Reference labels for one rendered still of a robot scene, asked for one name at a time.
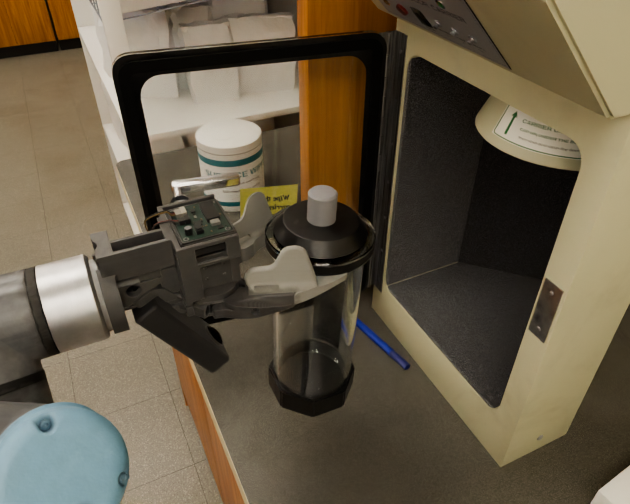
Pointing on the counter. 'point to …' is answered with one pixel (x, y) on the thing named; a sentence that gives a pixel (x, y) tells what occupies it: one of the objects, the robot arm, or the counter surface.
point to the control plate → (459, 11)
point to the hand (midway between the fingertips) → (315, 252)
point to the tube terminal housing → (593, 289)
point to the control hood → (572, 47)
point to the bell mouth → (526, 136)
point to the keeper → (545, 310)
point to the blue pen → (382, 344)
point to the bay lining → (466, 188)
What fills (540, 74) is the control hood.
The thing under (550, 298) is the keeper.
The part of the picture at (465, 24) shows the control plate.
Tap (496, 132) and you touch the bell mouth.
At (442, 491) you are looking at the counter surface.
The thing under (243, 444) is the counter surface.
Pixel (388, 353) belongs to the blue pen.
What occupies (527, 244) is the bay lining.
